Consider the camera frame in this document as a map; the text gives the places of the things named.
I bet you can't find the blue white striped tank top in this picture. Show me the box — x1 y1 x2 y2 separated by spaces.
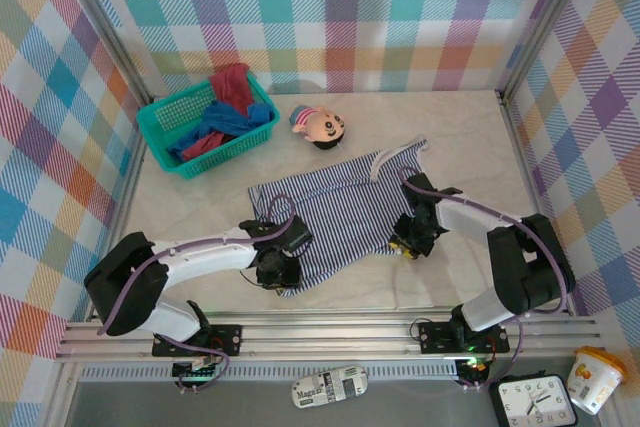
247 135 431 298

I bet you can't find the plush boy doll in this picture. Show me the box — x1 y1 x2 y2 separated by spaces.
288 104 347 153

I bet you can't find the red tank top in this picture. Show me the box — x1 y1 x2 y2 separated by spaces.
180 62 254 161

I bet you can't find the teal plastic mesh basket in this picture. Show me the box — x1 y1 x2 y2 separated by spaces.
135 71 281 181

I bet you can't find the newspaper print pencil case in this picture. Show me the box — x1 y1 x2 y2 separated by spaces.
291 365 370 410

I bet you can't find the small black controller board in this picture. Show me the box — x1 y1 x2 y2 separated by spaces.
455 357 492 384
171 360 222 384

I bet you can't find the black square alarm clock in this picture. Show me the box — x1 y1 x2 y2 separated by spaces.
488 371 580 427

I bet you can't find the white yellow paper cup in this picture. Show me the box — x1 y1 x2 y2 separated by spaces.
566 345 628 416

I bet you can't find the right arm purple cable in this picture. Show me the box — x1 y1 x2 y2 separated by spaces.
398 165 574 392

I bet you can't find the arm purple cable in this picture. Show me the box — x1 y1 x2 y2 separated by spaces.
97 194 297 394
398 165 574 392

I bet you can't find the aluminium mounting rail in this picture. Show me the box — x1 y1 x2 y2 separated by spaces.
53 316 602 364

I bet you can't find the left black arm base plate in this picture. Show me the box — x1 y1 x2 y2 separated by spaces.
151 324 243 359

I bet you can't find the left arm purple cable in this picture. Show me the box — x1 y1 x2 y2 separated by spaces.
97 194 297 394

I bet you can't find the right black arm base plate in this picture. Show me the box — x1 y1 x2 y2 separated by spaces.
417 320 511 355

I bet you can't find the grey slotted cable duct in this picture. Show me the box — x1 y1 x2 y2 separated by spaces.
78 360 461 382

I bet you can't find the aluminium side rail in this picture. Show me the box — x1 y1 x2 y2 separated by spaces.
88 94 160 321
497 89 575 318

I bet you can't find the aluminium frame post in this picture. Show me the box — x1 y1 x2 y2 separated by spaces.
49 0 160 113
495 0 601 107

